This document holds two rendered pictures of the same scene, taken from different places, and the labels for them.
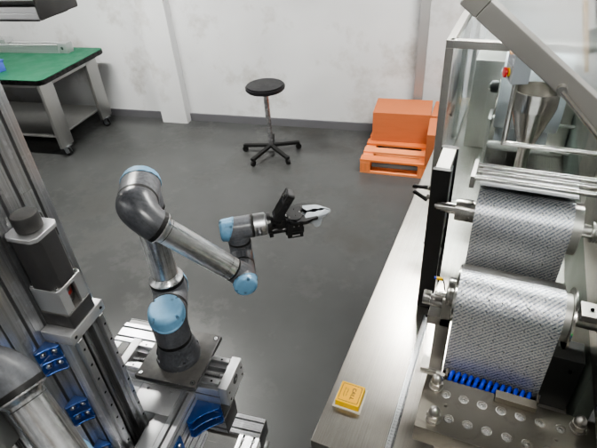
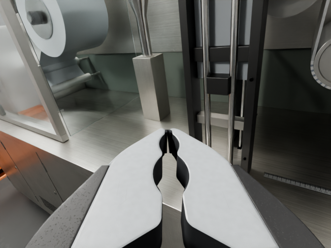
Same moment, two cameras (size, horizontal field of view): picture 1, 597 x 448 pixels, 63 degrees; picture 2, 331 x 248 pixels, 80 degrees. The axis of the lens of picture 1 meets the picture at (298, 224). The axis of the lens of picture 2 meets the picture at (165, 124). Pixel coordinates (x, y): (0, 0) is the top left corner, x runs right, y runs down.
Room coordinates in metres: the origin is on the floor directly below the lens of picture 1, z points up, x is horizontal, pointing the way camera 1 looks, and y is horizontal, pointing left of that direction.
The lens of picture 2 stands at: (1.30, 0.01, 1.30)
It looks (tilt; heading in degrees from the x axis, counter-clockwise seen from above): 29 degrees down; 281
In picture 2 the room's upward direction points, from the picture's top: 8 degrees counter-clockwise
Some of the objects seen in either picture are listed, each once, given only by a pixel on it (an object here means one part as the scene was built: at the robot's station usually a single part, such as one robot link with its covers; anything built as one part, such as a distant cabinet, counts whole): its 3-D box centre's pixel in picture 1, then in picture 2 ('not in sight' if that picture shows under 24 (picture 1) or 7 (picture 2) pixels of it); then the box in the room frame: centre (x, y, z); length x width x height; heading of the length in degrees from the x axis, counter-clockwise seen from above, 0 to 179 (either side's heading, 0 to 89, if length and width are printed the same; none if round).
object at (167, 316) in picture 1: (169, 319); not in sight; (1.12, 0.44, 0.98); 0.13 x 0.12 x 0.14; 8
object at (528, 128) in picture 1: (516, 180); (147, 51); (1.48, -0.80, 1.19); 0.14 x 0.14 x 0.57
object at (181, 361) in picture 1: (176, 345); not in sight; (1.11, 0.44, 0.87); 0.15 x 0.15 x 0.10
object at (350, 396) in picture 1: (350, 396); not in sight; (0.84, -0.11, 0.91); 0.07 x 0.07 x 0.02; 64
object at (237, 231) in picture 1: (236, 228); not in sight; (1.28, 0.20, 1.21); 0.11 x 0.08 x 0.09; 98
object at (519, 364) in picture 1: (495, 358); not in sight; (0.77, -0.47, 1.11); 0.23 x 0.01 x 0.18; 64
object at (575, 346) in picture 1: (508, 361); not in sight; (0.85, -0.56, 1.00); 0.33 x 0.07 x 0.20; 64
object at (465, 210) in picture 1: (466, 211); not in sight; (1.12, -0.48, 1.34); 0.06 x 0.06 x 0.06; 64
